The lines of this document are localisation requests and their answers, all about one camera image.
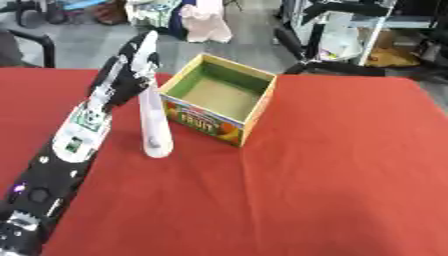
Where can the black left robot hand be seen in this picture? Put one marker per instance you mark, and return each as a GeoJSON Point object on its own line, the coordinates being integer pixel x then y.
{"type": "Point", "coordinates": [119, 85]}

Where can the tall white bottle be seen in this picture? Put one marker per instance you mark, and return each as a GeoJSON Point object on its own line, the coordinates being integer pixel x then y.
{"type": "Point", "coordinates": [154, 126]}

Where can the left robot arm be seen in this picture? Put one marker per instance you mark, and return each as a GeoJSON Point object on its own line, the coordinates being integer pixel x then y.
{"type": "Point", "coordinates": [55, 166]}

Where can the cardboard box with green inside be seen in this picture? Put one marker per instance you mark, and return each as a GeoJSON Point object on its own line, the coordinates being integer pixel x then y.
{"type": "Point", "coordinates": [224, 96]}

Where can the black chair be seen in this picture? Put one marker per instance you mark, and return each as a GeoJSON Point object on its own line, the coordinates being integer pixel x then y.
{"type": "Point", "coordinates": [41, 43]}

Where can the pink cloth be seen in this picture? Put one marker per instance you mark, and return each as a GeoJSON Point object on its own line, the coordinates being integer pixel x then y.
{"type": "Point", "coordinates": [205, 23]}

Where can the black tripod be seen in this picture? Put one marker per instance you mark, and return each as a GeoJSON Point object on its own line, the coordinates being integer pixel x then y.
{"type": "Point", "coordinates": [309, 46]}

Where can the white plastic bag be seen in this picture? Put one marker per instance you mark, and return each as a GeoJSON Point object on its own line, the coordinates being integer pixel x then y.
{"type": "Point", "coordinates": [341, 41]}

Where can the white metal rack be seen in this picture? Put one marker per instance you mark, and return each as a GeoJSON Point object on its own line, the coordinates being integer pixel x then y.
{"type": "Point", "coordinates": [379, 23]}

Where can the yellow-brown bag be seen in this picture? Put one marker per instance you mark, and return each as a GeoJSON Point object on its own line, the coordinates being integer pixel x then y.
{"type": "Point", "coordinates": [392, 56]}

